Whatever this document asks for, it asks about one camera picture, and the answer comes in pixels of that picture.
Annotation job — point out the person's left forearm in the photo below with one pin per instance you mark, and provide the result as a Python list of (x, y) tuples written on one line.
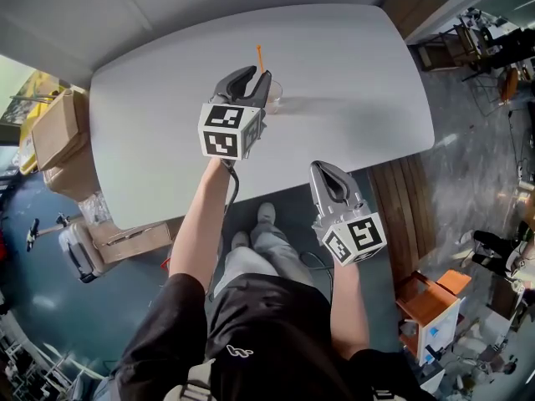
[(200, 224)]

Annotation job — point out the flat cardboard sheet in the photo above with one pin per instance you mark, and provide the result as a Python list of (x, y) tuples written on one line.
[(414, 11)]

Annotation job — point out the clear plastic cup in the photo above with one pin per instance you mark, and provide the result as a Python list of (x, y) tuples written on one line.
[(276, 96)]

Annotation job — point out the small white table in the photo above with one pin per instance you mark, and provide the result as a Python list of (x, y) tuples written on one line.
[(443, 328)]

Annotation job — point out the person's grey trousers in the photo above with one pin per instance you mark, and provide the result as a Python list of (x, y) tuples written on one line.
[(267, 257)]

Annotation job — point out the yellow plastic bin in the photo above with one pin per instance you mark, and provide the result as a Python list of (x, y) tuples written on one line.
[(29, 140)]

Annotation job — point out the person's right forearm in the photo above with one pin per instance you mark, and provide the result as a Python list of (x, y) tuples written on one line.
[(349, 307)]

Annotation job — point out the person's left white shoe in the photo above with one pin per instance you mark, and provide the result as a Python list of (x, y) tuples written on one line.
[(240, 240)]

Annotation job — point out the orange wooden cabinet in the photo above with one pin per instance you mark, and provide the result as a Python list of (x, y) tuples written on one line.
[(430, 299)]

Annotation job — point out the small cardboard box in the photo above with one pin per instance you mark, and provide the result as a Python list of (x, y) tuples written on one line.
[(56, 128)]

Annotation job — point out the clear bag of small parts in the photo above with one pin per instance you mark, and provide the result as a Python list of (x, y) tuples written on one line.
[(95, 207)]

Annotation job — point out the person's white shoe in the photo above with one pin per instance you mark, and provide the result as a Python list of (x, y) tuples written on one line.
[(266, 213), (240, 240)]

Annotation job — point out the orange-backed chair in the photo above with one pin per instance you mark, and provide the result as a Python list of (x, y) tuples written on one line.
[(507, 84)]

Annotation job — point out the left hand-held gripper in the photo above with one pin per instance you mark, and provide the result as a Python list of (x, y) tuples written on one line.
[(221, 134)]

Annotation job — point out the person's black shirt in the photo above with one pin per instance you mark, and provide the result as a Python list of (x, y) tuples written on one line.
[(267, 336)]

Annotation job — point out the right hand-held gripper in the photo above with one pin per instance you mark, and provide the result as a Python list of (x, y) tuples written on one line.
[(355, 236)]

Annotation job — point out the grey hard case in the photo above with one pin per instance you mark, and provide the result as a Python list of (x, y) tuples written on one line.
[(79, 253)]

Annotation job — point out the black metal shelf rack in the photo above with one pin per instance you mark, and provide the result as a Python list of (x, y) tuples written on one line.
[(455, 40)]

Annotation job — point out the person's right white shoe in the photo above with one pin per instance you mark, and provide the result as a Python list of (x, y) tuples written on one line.
[(266, 213)]

